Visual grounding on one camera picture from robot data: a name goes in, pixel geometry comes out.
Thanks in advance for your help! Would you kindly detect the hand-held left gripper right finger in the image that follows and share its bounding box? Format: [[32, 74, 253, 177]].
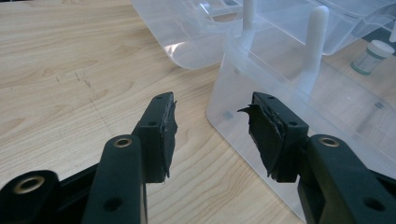
[[237, 91, 310, 184]]

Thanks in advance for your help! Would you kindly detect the clear plastic storage box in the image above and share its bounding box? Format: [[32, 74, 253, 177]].
[[130, 0, 396, 222]]

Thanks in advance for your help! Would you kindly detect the small white bottle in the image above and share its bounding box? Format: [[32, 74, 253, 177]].
[[350, 39, 396, 76]]

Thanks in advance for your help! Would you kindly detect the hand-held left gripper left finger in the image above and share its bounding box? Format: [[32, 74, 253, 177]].
[[132, 91, 178, 184]]

